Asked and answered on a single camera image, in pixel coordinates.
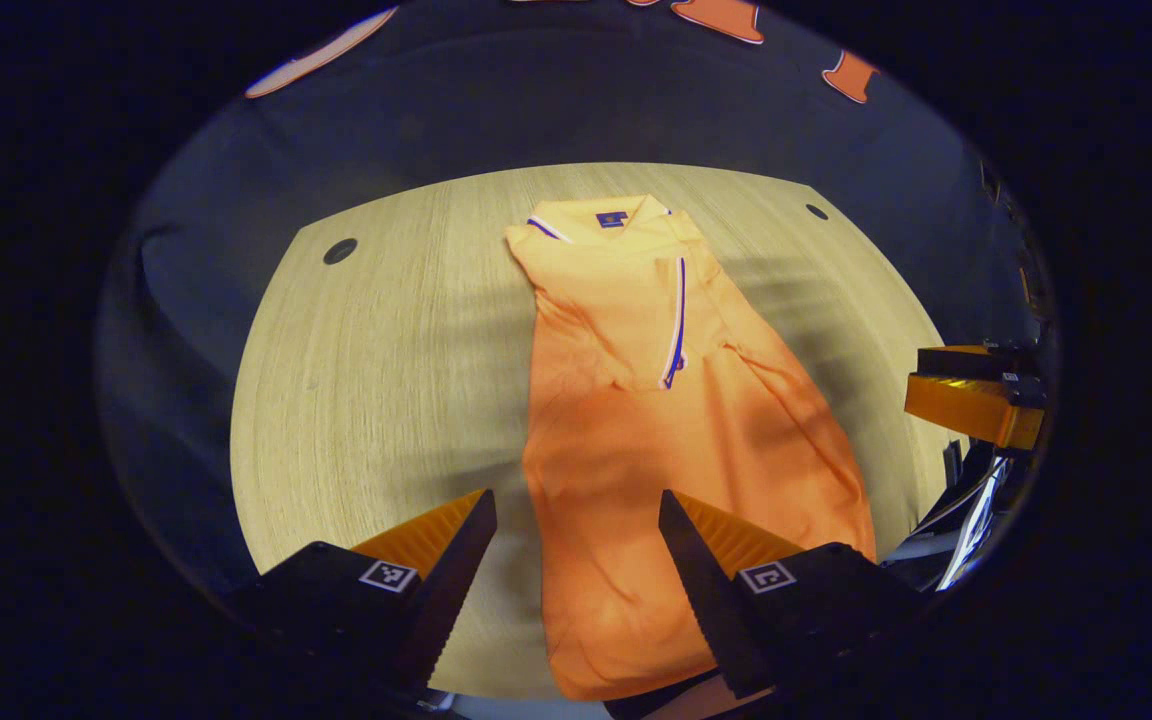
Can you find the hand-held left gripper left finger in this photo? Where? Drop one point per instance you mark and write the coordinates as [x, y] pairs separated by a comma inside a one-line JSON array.
[[456, 590]]

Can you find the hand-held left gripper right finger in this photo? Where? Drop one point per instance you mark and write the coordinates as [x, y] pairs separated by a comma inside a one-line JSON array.
[[711, 600]]

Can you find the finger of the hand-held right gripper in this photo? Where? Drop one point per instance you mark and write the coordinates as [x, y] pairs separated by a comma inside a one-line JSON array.
[[956, 405]]

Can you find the orange T-shirt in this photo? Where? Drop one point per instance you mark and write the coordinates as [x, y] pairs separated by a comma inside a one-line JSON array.
[[616, 450]]

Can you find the white metal frame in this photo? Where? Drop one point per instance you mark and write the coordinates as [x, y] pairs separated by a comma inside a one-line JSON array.
[[971, 530]]

